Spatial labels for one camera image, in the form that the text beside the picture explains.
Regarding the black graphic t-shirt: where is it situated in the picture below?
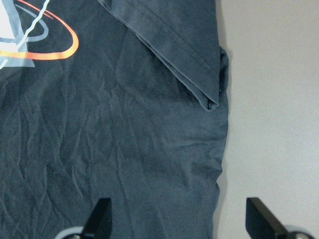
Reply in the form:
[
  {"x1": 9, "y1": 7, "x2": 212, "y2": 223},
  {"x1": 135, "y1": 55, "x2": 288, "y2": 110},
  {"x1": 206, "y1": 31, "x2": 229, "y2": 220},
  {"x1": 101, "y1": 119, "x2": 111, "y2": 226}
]
[{"x1": 0, "y1": 0, "x2": 228, "y2": 239}]

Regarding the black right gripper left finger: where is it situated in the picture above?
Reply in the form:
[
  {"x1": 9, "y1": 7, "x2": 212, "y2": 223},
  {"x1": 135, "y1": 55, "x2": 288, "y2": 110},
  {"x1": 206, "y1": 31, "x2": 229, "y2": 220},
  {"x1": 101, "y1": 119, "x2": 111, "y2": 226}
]
[{"x1": 83, "y1": 198, "x2": 111, "y2": 239}]

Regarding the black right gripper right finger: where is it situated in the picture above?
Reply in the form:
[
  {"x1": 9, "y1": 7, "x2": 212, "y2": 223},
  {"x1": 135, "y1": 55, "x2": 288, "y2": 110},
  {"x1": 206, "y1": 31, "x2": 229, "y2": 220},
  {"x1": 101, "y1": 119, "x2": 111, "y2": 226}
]
[{"x1": 245, "y1": 197, "x2": 294, "y2": 239}]

